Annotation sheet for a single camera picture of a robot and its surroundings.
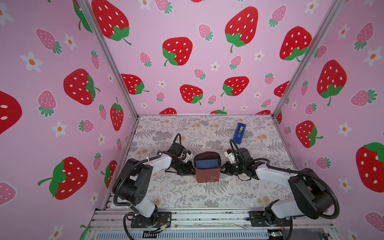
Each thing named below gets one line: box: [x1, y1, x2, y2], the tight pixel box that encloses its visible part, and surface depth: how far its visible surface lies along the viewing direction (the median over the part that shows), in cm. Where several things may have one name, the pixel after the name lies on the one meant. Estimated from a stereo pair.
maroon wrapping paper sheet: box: [193, 151, 222, 183], surface depth 80 cm
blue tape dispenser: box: [232, 122, 247, 145], surface depth 106 cm
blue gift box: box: [196, 159, 220, 169], surface depth 81 cm
